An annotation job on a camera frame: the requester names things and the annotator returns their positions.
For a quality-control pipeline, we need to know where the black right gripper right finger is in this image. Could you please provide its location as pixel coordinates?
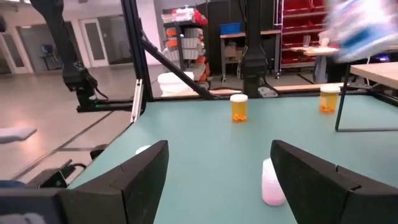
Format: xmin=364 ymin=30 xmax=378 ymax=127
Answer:
xmin=270 ymin=139 xmax=398 ymax=224

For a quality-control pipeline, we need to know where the amber pill bottle white cap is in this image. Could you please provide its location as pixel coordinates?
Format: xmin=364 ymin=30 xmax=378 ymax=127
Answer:
xmin=229 ymin=93 xmax=249 ymax=123
xmin=318 ymin=84 xmax=341 ymax=115

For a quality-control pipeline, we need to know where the translucent white bottle pink powder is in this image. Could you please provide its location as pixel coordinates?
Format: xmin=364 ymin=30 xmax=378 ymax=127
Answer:
xmin=261 ymin=157 xmax=287 ymax=207

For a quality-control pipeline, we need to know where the red bin storage rack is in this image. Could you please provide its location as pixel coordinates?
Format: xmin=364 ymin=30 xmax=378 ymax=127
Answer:
xmin=273 ymin=0 xmax=330 ymax=69

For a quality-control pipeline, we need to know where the light wooden table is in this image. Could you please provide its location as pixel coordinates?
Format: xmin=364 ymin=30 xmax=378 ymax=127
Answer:
xmin=289 ymin=45 xmax=340 ymax=83

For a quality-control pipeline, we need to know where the storage rack with bins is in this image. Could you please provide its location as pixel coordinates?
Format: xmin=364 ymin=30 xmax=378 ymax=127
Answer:
xmin=161 ymin=6 xmax=209 ymax=83

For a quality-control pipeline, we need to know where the wooden shelf black metal frame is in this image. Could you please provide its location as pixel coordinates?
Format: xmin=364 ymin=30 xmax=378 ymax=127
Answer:
xmin=334 ymin=61 xmax=398 ymax=133

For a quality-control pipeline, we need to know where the wooden workbench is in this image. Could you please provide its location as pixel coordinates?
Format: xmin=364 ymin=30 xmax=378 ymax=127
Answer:
xmin=219 ymin=29 xmax=282 ymax=80

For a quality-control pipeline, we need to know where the white Melatonin bottle blue label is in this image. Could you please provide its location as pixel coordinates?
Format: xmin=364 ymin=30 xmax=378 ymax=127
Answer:
xmin=323 ymin=0 xmax=398 ymax=63

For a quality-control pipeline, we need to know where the white door with window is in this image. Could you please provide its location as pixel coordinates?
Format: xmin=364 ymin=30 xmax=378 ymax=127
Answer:
xmin=79 ymin=17 xmax=109 ymax=68

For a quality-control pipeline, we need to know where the green table mat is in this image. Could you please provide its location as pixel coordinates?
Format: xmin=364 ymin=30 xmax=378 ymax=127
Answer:
xmin=67 ymin=93 xmax=398 ymax=224

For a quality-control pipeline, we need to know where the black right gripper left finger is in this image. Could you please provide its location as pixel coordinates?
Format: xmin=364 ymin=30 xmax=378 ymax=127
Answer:
xmin=58 ymin=139 xmax=170 ymax=224

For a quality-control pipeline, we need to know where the white Excedrin bottle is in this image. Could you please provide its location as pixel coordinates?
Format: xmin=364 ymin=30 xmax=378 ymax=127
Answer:
xmin=135 ymin=144 xmax=152 ymax=156

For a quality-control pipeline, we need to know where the white plastic container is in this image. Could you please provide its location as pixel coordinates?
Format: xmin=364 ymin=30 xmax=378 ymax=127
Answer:
xmin=157 ymin=71 xmax=195 ymax=97

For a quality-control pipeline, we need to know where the silver aluminium bar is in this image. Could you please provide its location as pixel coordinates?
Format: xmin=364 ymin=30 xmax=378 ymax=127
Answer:
xmin=130 ymin=78 xmax=144 ymax=123

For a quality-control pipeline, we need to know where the blue plastic bin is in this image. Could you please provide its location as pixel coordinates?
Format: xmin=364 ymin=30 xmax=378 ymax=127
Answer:
xmin=219 ymin=22 xmax=242 ymax=35

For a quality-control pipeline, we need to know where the black cabinet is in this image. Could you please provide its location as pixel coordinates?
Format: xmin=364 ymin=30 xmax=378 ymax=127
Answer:
xmin=195 ymin=0 xmax=246 ymax=78

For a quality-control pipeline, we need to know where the black aluminium table frame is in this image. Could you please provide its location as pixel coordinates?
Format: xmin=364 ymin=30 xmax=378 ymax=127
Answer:
xmin=119 ymin=0 xmax=398 ymax=124

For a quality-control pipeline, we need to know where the blue office chair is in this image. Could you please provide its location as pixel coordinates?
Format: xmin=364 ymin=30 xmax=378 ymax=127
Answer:
xmin=39 ymin=44 xmax=63 ymax=71

